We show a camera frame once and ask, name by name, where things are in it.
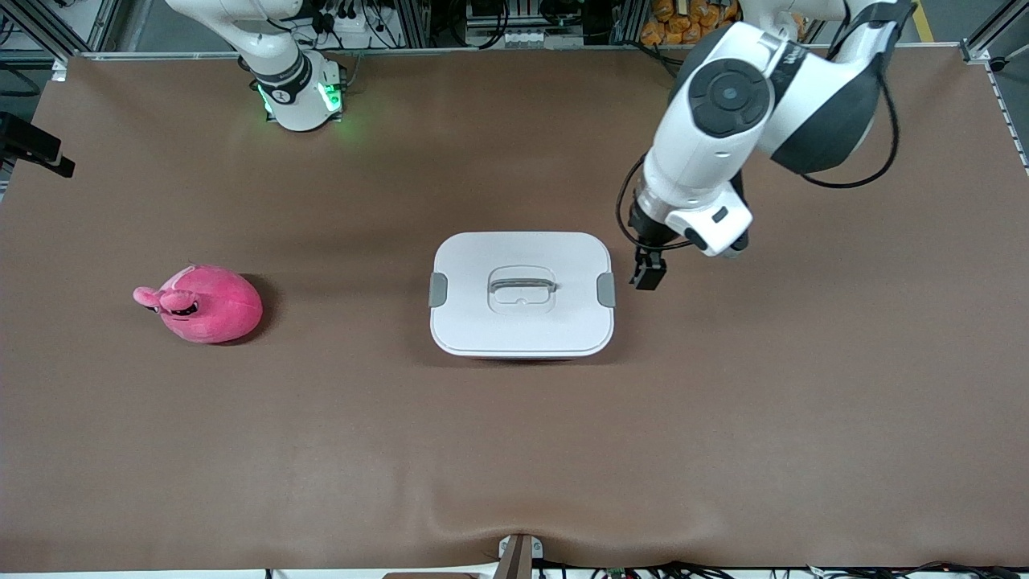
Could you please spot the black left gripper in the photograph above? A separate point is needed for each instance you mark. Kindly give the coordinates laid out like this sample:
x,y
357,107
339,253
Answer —
x,y
645,229

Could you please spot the pink plush toy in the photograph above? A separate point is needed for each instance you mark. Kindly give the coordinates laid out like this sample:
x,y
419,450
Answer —
x,y
217,310

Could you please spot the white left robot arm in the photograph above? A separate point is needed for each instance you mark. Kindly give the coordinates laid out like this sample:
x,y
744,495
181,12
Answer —
x,y
764,96

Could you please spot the brown table mat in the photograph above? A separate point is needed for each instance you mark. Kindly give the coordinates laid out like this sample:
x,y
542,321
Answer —
x,y
514,450

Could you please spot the orange snack bags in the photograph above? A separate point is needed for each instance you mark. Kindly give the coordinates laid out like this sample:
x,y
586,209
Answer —
x,y
675,20

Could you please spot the white connector strip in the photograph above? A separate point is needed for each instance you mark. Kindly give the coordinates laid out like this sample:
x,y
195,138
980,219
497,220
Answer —
x,y
530,38

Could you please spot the white power strip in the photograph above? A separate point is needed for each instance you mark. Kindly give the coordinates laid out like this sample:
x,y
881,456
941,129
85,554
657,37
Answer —
x,y
354,32

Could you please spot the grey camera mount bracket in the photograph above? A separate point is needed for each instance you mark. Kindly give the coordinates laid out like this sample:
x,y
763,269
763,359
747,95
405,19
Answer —
x,y
518,559

